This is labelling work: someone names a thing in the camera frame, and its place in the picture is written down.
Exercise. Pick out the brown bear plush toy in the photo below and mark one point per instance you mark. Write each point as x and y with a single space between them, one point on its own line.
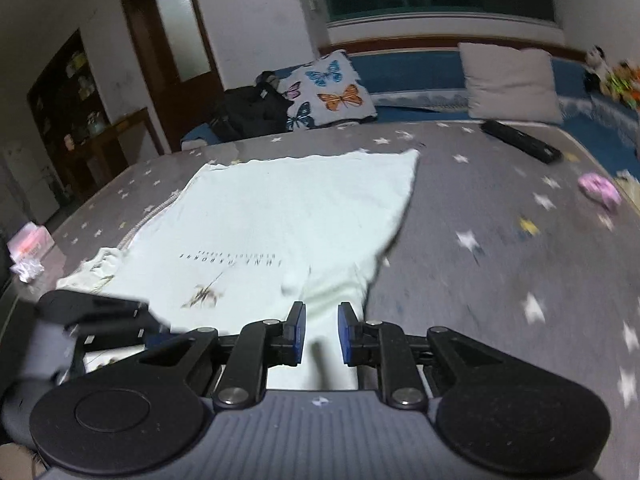
617 82

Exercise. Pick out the glass jar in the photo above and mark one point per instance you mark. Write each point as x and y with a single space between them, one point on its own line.
96 124

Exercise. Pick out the orange plush toy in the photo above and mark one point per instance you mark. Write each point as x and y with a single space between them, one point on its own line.
634 90

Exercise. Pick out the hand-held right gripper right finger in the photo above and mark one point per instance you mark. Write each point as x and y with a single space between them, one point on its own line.
345 335

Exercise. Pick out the butterfly print pillow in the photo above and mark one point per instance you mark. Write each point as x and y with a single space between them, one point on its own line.
330 92

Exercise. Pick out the grey star-printed tablecloth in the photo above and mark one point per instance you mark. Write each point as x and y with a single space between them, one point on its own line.
475 280

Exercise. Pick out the dark wooden shelf cabinet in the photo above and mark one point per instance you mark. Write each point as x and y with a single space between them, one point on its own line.
70 105

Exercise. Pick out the black remote control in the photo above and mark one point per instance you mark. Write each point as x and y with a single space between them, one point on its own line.
520 141

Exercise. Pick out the crumpled white plastic wrap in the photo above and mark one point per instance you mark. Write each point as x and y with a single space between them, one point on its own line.
26 271

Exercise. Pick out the small pink cup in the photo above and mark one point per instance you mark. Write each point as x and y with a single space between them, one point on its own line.
70 142

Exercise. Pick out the brown door with glass pane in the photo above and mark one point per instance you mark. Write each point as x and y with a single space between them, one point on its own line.
175 50

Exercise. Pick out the blue cushioned sofa bench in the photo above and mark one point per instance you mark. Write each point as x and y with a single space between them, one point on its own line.
410 75

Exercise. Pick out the small pink toy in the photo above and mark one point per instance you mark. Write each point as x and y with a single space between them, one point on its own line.
600 191

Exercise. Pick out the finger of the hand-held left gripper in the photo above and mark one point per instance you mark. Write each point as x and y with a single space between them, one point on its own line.
90 306
120 334

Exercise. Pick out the light green shirt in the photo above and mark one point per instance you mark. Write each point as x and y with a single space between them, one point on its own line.
280 210

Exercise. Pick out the plain grey pillow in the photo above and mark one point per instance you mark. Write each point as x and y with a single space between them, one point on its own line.
510 85

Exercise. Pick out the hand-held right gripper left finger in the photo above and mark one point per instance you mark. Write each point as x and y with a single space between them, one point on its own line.
299 335

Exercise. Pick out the pink tissue box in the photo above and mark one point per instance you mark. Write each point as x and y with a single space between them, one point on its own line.
32 242

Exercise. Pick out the black bag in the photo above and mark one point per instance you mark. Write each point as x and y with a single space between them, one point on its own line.
250 110

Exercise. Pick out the dark wooden side table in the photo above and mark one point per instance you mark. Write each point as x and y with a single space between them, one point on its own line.
115 145

